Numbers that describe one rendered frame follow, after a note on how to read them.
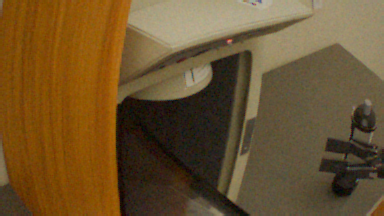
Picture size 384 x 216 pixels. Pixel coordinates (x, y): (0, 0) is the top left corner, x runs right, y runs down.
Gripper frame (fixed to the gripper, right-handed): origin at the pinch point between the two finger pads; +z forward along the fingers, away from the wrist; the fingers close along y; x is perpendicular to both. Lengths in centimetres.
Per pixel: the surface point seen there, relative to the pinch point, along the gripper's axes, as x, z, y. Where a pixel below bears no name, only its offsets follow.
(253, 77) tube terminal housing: -13.1, 19.3, 4.8
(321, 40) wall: 7, 12, -105
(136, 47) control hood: -26, 28, 36
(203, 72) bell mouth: -14.7, 25.5, 11.5
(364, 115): -1.9, -8.6, -20.8
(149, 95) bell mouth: -12.6, 30.9, 18.3
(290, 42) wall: 6, 23, -84
